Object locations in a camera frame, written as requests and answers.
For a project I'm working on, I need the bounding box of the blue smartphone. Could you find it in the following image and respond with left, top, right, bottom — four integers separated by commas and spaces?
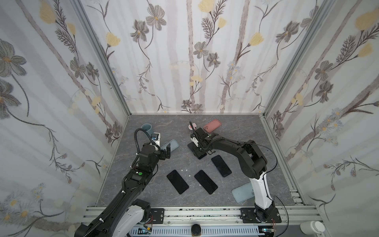
187, 142, 207, 160

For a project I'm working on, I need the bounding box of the black smartphone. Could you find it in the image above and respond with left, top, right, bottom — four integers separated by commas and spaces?
211, 155, 232, 177
194, 170, 218, 195
166, 170, 189, 195

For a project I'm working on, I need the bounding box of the light blue phone case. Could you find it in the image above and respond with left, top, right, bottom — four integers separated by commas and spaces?
160, 139, 180, 152

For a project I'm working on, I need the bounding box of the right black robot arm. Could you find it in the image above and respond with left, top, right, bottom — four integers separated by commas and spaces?
188, 122, 278, 223

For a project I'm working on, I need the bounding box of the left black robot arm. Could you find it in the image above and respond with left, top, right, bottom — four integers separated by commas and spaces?
74, 128, 171, 237

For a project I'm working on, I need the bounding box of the pink phone case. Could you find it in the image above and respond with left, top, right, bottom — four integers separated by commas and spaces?
203, 119, 222, 133

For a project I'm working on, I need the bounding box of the pale green phone case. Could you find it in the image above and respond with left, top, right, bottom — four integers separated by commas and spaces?
232, 183, 255, 204

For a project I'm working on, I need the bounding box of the pink white cupcake toy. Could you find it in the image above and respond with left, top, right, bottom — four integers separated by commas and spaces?
188, 123, 197, 131

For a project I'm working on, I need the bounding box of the teal ceramic cup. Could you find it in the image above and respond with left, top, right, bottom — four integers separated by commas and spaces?
141, 123, 154, 136

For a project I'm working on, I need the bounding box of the black round knob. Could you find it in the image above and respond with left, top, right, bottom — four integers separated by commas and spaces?
190, 224, 202, 237

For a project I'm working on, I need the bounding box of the white cylinder container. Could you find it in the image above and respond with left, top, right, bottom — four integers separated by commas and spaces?
300, 221, 326, 235

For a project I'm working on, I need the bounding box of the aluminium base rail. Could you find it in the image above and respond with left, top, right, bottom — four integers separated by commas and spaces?
79, 189, 323, 237

